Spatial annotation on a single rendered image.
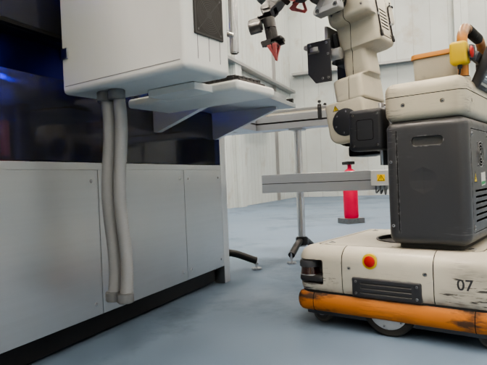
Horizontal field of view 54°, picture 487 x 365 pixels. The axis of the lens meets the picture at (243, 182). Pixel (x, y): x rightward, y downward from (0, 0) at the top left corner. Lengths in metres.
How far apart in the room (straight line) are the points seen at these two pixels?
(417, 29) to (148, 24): 11.93
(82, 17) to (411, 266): 1.23
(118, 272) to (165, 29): 0.70
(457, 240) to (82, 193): 1.18
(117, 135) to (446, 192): 0.99
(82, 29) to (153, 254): 0.90
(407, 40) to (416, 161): 11.46
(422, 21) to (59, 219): 12.06
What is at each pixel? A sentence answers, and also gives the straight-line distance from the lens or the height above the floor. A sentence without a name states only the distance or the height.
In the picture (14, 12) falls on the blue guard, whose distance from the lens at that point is 1.57.
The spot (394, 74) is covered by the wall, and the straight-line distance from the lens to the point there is 12.86.
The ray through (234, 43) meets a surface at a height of 0.90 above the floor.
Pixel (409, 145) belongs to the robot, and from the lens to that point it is 1.61.
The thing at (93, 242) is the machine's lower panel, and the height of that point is 0.33.
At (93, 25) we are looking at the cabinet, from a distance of 1.49.
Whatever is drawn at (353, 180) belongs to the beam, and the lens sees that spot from 3.03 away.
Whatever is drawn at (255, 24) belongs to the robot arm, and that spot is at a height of 1.25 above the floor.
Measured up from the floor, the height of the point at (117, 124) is 0.70.
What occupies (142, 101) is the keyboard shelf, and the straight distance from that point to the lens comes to 1.61.
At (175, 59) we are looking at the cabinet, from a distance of 1.24.
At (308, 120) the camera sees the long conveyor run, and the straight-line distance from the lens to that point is 3.09.
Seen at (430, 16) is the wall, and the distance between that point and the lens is 13.12.
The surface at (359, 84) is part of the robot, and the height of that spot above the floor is 0.86.
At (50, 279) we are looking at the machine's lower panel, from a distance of 1.57.
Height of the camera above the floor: 0.52
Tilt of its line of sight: level
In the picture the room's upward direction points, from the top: 2 degrees counter-clockwise
